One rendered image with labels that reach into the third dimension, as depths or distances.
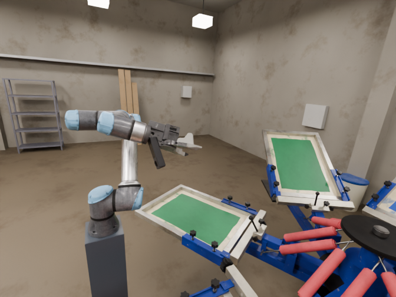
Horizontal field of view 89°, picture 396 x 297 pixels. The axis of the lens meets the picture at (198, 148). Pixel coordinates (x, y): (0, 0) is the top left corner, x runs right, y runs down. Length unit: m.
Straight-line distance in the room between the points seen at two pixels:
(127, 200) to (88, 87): 6.38
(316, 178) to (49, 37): 7.08
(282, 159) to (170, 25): 6.66
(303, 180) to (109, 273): 1.62
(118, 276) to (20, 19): 6.97
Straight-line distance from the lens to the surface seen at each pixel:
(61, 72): 7.34
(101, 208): 1.13
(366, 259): 1.41
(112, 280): 1.39
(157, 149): 0.73
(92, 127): 0.84
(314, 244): 1.35
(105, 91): 7.32
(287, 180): 1.96
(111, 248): 1.24
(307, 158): 2.21
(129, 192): 1.10
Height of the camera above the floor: 1.95
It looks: 17 degrees down
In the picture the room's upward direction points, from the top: 3 degrees clockwise
